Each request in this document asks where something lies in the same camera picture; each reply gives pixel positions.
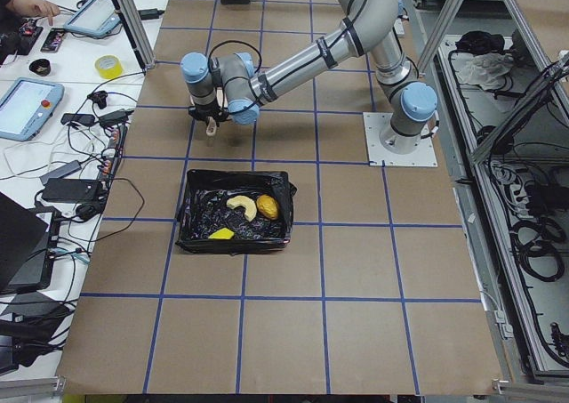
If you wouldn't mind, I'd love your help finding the yellow tape roll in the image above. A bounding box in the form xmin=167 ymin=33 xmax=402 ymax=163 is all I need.
xmin=94 ymin=55 xmax=124 ymax=80

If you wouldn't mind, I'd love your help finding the smartphone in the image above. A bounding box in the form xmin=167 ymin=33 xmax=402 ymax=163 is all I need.
xmin=40 ymin=28 xmax=66 ymax=52

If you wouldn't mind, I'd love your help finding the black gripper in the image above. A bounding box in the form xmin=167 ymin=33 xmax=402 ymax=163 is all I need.
xmin=188 ymin=102 xmax=229 ymax=125

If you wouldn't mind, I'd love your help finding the black power adapter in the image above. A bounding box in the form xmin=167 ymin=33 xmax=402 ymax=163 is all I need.
xmin=42 ymin=178 xmax=103 ymax=203

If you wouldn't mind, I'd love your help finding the croissant bread piece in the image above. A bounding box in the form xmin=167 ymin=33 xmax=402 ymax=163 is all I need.
xmin=226 ymin=195 xmax=258 ymax=222

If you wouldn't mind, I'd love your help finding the yellow green sponge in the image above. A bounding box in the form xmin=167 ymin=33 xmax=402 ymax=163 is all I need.
xmin=208 ymin=227 xmax=235 ymax=240

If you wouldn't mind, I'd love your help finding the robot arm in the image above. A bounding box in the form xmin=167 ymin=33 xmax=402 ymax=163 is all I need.
xmin=180 ymin=0 xmax=437 ymax=155

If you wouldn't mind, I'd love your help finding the person forearm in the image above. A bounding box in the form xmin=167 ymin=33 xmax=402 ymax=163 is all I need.
xmin=4 ymin=0 xmax=60 ymax=25

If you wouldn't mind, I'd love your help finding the upper teach pendant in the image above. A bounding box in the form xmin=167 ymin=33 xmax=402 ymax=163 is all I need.
xmin=63 ymin=0 xmax=121 ymax=39

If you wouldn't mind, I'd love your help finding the teach pendant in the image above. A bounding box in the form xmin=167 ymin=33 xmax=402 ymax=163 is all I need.
xmin=63 ymin=0 xmax=121 ymax=39
xmin=1 ymin=77 xmax=65 ymax=141

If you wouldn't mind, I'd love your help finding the aluminium frame post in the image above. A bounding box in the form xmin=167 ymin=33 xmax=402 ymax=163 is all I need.
xmin=111 ymin=0 xmax=156 ymax=73

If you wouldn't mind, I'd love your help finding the yellow potato-like bread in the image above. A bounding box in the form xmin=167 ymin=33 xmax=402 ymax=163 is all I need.
xmin=256 ymin=194 xmax=279 ymax=221

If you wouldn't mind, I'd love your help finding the lower teach pendant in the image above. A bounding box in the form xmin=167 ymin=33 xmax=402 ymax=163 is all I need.
xmin=1 ymin=77 xmax=65 ymax=141

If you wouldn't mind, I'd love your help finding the black bin liner bag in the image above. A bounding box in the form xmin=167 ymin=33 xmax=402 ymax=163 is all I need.
xmin=177 ymin=169 xmax=296 ymax=254

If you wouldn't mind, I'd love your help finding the white cloth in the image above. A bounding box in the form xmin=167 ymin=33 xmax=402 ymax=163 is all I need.
xmin=457 ymin=53 xmax=514 ymax=91

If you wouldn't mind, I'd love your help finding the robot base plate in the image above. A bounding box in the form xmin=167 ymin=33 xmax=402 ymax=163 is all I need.
xmin=363 ymin=112 xmax=437 ymax=167

